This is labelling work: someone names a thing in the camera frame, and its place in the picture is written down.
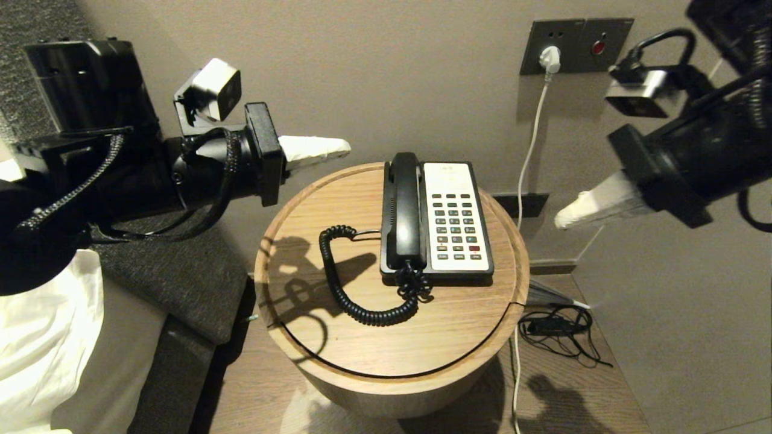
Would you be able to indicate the dark wall socket plate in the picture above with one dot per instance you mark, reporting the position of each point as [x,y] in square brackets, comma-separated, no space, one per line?
[534,33]

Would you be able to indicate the black telephone base white keypad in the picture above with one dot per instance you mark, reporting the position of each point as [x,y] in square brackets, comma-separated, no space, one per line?
[458,178]

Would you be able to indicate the white power plug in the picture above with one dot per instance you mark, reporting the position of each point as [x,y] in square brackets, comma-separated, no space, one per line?
[549,59]

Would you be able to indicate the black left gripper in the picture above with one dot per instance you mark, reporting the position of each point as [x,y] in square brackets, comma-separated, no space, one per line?
[265,157]

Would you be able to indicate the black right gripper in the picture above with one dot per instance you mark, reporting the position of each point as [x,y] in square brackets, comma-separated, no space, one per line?
[681,169]

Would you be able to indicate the dark switch plate red button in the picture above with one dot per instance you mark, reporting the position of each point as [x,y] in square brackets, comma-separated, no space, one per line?
[609,30]

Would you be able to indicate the small dark skirting socket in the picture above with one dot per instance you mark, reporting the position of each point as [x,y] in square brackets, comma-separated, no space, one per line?
[534,205]

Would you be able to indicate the round wooden bedside table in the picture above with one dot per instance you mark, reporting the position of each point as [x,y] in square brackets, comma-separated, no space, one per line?
[392,349]

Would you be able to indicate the black telephone handset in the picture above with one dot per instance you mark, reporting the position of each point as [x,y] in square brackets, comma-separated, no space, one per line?
[405,211]

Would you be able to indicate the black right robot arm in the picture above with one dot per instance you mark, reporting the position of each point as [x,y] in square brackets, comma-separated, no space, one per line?
[736,90]

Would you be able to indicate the grey folded umbrella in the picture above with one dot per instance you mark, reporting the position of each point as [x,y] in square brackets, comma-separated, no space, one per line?
[543,295]

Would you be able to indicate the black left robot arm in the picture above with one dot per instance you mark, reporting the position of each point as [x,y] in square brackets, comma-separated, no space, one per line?
[120,181]

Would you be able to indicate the dark fabric bed base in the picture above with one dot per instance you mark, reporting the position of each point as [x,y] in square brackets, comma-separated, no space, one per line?
[175,374]

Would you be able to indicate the white bed linen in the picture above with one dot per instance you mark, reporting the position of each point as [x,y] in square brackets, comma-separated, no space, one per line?
[42,337]

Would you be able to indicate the grey fabric headboard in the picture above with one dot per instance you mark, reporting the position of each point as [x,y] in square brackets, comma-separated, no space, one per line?
[181,277]

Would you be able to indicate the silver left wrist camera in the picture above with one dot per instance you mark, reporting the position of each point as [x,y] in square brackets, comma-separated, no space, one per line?
[214,90]

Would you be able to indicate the beige mattress side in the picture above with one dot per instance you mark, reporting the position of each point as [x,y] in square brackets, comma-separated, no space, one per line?
[114,361]

